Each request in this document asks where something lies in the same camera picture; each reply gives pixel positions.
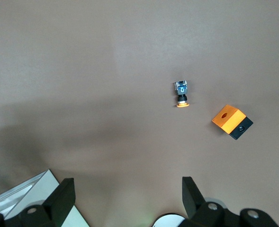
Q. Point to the white drawer cabinet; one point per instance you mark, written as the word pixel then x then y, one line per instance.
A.
pixel 48 182

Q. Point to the orange and black switch box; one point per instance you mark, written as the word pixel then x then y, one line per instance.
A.
pixel 227 120

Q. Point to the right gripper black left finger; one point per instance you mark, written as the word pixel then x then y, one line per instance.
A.
pixel 56 203

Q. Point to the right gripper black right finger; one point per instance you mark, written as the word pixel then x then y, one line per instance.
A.
pixel 195 203

